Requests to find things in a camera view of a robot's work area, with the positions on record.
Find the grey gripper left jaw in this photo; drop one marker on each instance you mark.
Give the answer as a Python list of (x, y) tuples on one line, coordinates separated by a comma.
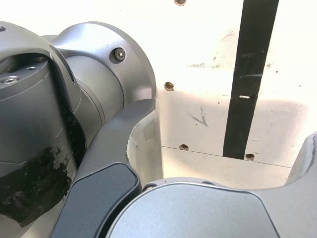
[(109, 148)]

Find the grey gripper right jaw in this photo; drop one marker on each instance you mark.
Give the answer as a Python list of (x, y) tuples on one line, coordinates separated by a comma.
[(198, 213)]

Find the black tape strip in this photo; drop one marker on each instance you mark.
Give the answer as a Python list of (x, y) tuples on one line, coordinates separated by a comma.
[(247, 74)]

